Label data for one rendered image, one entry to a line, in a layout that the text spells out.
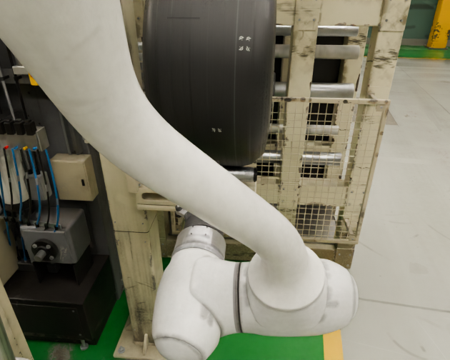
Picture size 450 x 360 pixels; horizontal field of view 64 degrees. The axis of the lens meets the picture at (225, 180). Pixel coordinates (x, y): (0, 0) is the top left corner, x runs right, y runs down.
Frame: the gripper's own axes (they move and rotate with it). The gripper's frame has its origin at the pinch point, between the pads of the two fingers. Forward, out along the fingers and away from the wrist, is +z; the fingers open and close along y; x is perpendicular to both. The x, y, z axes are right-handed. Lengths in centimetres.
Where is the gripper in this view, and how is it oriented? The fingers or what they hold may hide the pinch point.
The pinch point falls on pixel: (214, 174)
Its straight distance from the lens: 80.9
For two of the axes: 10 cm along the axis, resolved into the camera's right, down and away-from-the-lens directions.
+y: -10.0, -0.4, 0.8
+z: 0.9, -6.0, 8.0
